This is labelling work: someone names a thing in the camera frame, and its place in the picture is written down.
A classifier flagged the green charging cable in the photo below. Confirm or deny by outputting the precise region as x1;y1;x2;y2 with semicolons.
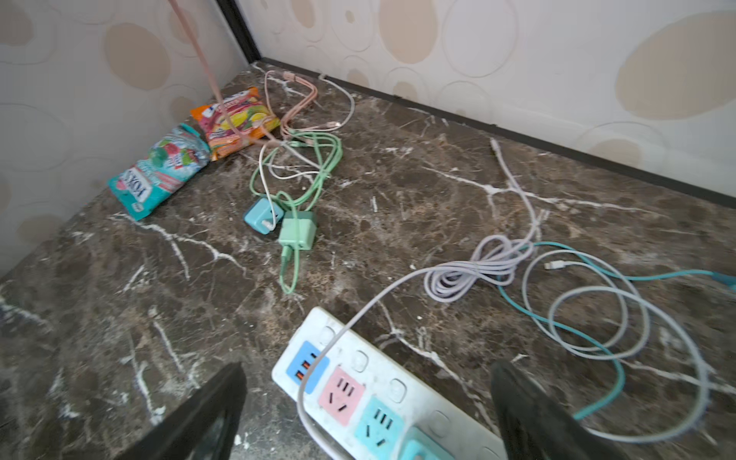
248;130;345;295

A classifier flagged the light green charger cube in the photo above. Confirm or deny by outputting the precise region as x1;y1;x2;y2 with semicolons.
278;211;317;250

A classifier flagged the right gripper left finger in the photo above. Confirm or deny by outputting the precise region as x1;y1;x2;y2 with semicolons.
119;362;247;460

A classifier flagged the teal charger cube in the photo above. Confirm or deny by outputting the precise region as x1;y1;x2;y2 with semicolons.
398;427;454;460
243;197;285;235

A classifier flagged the teal charger cube front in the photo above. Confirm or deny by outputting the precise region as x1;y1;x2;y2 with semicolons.
398;427;454;460

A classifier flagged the white lilac coiled cable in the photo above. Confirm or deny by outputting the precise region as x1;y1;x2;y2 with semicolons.
295;137;547;460

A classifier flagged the pink charging cable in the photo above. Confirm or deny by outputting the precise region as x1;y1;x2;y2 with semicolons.
166;0;358;151

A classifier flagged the green Fox's candy bag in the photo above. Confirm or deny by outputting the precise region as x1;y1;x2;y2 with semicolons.
108;124;211;222

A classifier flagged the orange candy bag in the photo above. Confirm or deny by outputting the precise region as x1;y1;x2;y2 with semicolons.
190;86;281;161

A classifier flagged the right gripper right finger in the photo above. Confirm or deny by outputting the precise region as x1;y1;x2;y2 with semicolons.
491;360;626;460

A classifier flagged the long multicolour power strip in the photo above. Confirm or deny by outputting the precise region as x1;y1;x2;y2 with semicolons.
271;308;506;459

